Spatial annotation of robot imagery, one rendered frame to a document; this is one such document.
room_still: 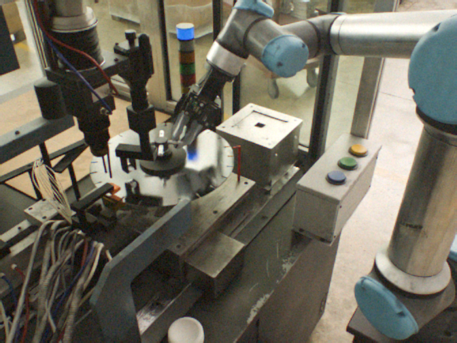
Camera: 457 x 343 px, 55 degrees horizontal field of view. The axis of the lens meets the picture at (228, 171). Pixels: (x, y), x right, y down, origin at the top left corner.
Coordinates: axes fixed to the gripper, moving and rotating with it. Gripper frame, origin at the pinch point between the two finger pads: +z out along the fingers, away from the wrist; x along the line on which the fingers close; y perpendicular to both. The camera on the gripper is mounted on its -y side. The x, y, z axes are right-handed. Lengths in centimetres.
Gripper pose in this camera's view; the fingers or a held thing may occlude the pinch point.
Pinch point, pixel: (178, 141)
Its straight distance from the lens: 101.9
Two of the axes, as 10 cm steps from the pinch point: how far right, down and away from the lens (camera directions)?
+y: 0.1, 4.2, -9.1
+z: -5.0, 7.9, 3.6
